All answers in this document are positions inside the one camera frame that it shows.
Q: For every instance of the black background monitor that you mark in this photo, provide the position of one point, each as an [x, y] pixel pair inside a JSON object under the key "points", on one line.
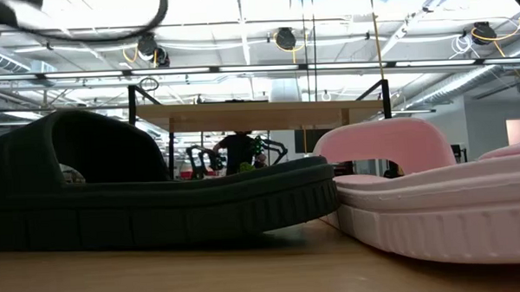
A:
{"points": [[307, 141]]}

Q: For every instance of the small dark desk monitor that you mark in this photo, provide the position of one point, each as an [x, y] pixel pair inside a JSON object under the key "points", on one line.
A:
{"points": [[459, 152]]}

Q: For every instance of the black rubber slide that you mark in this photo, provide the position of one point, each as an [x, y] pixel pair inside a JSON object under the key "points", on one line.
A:
{"points": [[115, 212]]}

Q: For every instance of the green object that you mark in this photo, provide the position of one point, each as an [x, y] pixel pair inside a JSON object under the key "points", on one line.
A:
{"points": [[245, 167]]}

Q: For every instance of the person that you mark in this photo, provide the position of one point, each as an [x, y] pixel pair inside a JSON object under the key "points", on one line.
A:
{"points": [[238, 151]]}

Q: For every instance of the wooden shelf with black frame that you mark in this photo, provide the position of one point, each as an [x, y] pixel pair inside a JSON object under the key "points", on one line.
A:
{"points": [[259, 115]]}

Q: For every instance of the black background robot arm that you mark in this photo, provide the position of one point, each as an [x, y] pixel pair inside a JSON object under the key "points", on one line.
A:
{"points": [[275, 149], [197, 159]]}

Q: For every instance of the silver ventilation duct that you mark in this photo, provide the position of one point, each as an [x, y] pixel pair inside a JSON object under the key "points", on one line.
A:
{"points": [[457, 85]]}

